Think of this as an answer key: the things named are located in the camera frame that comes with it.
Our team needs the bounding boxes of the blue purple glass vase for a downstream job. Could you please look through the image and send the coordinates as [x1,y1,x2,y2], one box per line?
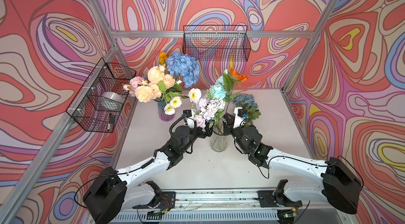
[157,100,176,122]

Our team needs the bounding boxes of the teal white bouquet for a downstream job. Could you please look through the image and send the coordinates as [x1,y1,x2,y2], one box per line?
[233,94,261,125]

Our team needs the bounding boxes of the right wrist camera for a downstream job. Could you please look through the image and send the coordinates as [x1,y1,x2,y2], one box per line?
[233,107,249,129]

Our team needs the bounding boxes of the small black device in basket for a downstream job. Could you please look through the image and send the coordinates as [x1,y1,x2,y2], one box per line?
[108,113,116,125]

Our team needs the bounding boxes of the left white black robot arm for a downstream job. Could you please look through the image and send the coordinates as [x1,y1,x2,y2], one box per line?
[82,126,213,224]

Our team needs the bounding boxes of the lilac white mixed bouquet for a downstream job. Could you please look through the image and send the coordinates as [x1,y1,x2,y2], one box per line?
[192,98,225,128]

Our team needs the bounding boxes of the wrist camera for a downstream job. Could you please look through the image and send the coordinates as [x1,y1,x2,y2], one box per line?
[233,107,249,129]
[183,109,195,129]

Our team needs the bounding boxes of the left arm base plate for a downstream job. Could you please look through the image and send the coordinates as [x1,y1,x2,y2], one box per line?
[133,191,176,210]

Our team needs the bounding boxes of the peach rose flower stem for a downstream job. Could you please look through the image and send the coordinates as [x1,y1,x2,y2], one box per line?
[134,74,176,103]

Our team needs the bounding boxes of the pale blue rose stem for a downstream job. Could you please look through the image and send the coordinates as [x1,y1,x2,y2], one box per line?
[208,76,227,100]

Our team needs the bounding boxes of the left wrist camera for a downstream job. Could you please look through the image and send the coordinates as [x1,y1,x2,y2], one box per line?
[183,109,195,129]

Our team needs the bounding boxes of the orange gerbera flower stem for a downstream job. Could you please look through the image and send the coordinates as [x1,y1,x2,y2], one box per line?
[222,68,248,113]

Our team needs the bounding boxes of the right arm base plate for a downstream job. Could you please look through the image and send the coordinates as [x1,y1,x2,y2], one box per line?
[255,190,303,209]

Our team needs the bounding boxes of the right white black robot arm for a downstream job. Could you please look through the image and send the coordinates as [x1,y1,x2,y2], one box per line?
[223,113,362,215]

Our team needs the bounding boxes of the white tape roll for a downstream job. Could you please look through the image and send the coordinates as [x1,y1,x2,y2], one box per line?
[101,91,124,106]

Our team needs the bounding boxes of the black wire basket left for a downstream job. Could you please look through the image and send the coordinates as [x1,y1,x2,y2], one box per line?
[66,59,137,133]

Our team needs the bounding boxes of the black wire basket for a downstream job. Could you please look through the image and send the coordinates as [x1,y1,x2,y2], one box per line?
[66,59,137,133]
[182,24,251,62]

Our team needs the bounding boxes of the black wire basket back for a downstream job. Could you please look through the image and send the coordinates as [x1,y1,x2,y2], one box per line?
[182,24,251,62]

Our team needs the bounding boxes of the orange poppy flower stem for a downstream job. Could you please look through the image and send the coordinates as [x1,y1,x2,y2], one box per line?
[159,52,168,65]

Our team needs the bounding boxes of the blue hydrangea flower stem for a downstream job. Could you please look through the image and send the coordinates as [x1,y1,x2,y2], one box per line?
[166,52,200,88]

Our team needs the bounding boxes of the cream rose flower stem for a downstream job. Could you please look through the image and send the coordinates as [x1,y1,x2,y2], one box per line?
[147,65,165,84]

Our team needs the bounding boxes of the pink rose flower stem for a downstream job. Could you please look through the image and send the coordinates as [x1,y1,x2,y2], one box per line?
[122,76,148,91]

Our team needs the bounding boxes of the clear ribbed glass vase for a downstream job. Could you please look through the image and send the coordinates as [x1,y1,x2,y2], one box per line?
[210,122,227,152]

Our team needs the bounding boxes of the white yellow-centred poppy stem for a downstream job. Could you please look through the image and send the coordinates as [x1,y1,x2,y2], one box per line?
[163,88,202,115]

